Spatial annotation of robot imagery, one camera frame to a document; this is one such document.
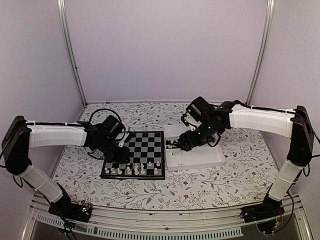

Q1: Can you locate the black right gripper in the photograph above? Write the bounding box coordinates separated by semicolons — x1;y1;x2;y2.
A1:
179;119;220;152

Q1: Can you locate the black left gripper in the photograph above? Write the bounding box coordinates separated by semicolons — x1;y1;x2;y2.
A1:
99;136;131;165

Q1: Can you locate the white plastic tray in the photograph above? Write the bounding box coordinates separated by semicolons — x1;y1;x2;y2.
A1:
163;124;226;171

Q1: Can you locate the black grey chessboard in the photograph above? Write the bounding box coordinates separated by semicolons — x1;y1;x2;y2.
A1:
100;130;166;180

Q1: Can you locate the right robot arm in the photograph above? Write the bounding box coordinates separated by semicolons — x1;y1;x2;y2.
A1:
178;96;320;218

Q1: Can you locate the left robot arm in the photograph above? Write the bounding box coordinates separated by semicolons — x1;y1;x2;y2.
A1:
0;111;130;217

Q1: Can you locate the white chess pieces pile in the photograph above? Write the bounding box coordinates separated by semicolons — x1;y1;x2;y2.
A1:
171;150;183;166

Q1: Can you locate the black chess pieces pile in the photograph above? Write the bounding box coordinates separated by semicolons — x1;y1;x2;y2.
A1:
165;140;180;149

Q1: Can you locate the floral table mat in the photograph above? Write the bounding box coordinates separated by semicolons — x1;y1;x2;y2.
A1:
49;101;286;210

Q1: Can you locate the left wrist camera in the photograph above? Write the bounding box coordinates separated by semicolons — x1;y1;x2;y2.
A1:
118;131;131;148

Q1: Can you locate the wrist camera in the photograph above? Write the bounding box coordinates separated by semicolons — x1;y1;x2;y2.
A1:
180;113;196;131
118;131;131;148

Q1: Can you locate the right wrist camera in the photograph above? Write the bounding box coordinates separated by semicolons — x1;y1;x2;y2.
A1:
180;113;196;131

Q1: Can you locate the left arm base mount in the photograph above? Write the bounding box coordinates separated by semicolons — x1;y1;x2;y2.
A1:
48;198;93;223

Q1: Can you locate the aluminium front rail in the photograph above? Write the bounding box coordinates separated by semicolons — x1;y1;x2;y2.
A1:
22;194;314;240

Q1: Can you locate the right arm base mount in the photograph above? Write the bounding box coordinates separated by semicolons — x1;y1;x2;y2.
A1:
239;201;285;235

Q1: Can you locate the right metal frame post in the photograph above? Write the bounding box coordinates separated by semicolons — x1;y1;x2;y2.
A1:
245;0;275;105

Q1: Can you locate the metal frame post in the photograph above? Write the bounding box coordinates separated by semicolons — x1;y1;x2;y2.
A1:
56;0;88;107
245;0;275;105

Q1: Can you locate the left metal frame post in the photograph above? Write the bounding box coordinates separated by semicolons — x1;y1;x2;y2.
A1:
56;0;88;107

